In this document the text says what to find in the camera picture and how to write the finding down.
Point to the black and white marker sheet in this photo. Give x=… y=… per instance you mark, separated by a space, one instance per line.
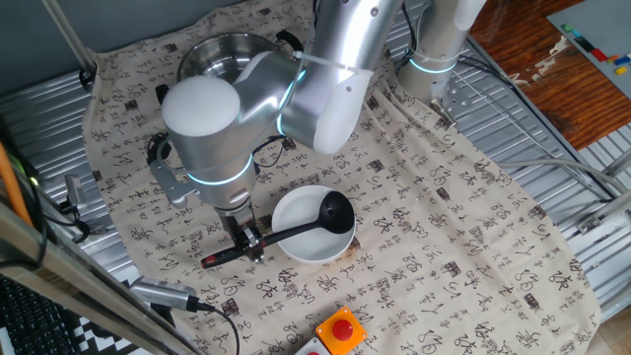
x=98 y=340

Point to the black keyboard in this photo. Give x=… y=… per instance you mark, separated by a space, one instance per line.
x=34 y=325

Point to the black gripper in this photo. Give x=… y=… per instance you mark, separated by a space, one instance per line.
x=236 y=222

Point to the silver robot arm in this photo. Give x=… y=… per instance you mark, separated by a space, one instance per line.
x=212 y=143

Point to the black ladle with red tip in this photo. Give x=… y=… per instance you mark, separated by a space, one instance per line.
x=337 y=212

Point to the grey box red mushroom button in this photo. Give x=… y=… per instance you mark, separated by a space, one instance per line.
x=310 y=349

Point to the brown wooden desk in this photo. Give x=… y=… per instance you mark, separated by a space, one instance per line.
x=552 y=98

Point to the small silver camera on clamp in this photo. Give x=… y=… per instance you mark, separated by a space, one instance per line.
x=74 y=190

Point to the silver camera with ribbed housing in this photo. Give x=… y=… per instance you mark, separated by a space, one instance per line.
x=162 y=293

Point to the beige calligraphy print tablecloth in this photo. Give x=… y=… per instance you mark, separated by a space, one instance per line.
x=443 y=222

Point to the white ceramic bowl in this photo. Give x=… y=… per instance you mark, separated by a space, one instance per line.
x=305 y=236

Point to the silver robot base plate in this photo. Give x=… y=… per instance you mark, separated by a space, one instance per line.
x=458 y=101

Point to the aluminium frame beam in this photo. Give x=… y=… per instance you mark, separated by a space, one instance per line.
x=74 y=276

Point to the grey board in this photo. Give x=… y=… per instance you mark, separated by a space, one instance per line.
x=606 y=29

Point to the green toy block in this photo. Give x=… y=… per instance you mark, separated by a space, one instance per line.
x=567 y=27

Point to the black toy block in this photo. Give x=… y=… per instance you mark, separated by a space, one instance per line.
x=584 y=44

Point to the yellow toy block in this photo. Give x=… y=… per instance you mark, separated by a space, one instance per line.
x=620 y=70

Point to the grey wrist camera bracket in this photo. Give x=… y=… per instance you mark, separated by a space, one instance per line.
x=170 y=185

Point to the orange tube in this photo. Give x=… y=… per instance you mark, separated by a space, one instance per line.
x=12 y=192

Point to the blue toy block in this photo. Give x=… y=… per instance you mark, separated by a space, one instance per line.
x=622 y=60

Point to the red toy block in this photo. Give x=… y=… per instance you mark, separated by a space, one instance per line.
x=599 y=54

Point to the orange emergency stop button box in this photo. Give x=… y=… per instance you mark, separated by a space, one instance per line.
x=325 y=330

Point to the thin metal pole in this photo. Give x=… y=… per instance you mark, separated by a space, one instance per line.
x=69 y=34

